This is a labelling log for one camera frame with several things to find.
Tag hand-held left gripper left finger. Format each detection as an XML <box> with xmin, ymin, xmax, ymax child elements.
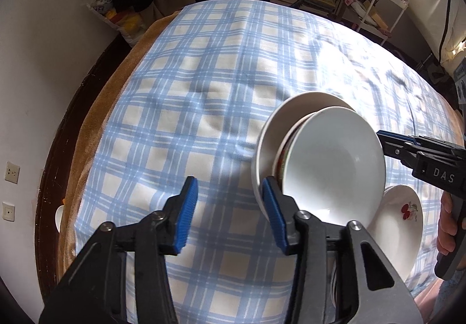
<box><xmin>38</xmin><ymin>175</ymin><xmax>199</xmax><ymax>324</ymax></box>

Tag white cherry print plate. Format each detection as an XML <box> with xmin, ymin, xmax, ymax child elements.
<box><xmin>366</xmin><ymin>185</ymin><xmax>425</xmax><ymax>283</ymax></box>

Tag person's right hand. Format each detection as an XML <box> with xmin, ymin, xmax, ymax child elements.
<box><xmin>436</xmin><ymin>194</ymin><xmax>461</xmax><ymax>256</ymax></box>

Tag white cartoon print bowl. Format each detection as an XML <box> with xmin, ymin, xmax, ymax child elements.
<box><xmin>250</xmin><ymin>91</ymin><xmax>359</xmax><ymax>217</ymax></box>

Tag light blue fleece blanket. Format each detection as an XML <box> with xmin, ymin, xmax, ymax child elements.
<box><xmin>435</xmin><ymin>278</ymin><xmax>454</xmax><ymax>314</ymax></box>

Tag long white hanging coat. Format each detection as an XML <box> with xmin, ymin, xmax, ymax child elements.
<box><xmin>400</xmin><ymin>0</ymin><xmax>466</xmax><ymax>66</ymax></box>

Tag dark wooden bed frame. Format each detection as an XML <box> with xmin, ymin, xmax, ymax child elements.
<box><xmin>36</xmin><ymin>33</ymin><xmax>132</xmax><ymax>295</ymax></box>

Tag blue plaid cloth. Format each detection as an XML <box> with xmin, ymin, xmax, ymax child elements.
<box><xmin>75</xmin><ymin>0</ymin><xmax>466</xmax><ymax>324</ymax></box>

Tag person's pink clothing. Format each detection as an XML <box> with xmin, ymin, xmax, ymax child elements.
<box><xmin>415</xmin><ymin>278</ymin><xmax>443</xmax><ymax>315</ymax></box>

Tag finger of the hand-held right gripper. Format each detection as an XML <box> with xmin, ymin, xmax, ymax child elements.
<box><xmin>398</xmin><ymin>135</ymin><xmax>465</xmax><ymax>158</ymax></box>
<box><xmin>376</xmin><ymin>129</ymin><xmax>420</xmax><ymax>165</ymax></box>

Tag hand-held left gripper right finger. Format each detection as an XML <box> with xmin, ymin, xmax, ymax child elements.
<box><xmin>261</xmin><ymin>175</ymin><xmax>425</xmax><ymax>324</ymax></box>

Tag small red patterned bowl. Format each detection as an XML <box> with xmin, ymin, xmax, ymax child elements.
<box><xmin>280</xmin><ymin>105</ymin><xmax>387</xmax><ymax>224</ymax></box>

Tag filled plastic bag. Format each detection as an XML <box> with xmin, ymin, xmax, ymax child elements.
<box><xmin>87</xmin><ymin>0</ymin><xmax>146</xmax><ymax>46</ymax></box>

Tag white trolley cart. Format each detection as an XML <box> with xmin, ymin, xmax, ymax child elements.
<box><xmin>355</xmin><ymin>0</ymin><xmax>410</xmax><ymax>48</ymax></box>

